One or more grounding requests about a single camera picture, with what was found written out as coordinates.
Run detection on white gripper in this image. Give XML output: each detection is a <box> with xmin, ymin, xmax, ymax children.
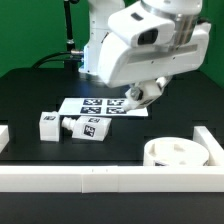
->
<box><xmin>98</xmin><ymin>7</ymin><xmax>211</xmax><ymax>100</ymax></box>

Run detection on white round stool seat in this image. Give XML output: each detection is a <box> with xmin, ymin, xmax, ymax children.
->
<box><xmin>143</xmin><ymin>137</ymin><xmax>209</xmax><ymax>167</ymax></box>

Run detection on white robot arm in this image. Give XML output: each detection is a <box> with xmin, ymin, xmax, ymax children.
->
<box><xmin>79</xmin><ymin>0</ymin><xmax>211</xmax><ymax>103</ymax></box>

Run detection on white marker sheet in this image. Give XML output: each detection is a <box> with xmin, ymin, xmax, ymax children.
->
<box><xmin>59</xmin><ymin>98</ymin><xmax>148</xmax><ymax>117</ymax></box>

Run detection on black camera pole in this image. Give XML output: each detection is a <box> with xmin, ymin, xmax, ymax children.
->
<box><xmin>63</xmin><ymin>0</ymin><xmax>79</xmax><ymax>71</ymax></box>

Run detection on black cable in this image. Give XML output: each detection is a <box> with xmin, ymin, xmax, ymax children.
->
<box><xmin>31</xmin><ymin>49</ymin><xmax>84</xmax><ymax>70</ymax></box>

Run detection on white fence front wall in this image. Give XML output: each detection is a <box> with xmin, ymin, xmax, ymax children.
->
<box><xmin>0</xmin><ymin>166</ymin><xmax>224</xmax><ymax>193</ymax></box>

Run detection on white fence left wall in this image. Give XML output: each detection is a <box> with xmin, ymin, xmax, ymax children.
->
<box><xmin>0</xmin><ymin>125</ymin><xmax>9</xmax><ymax>153</ymax></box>

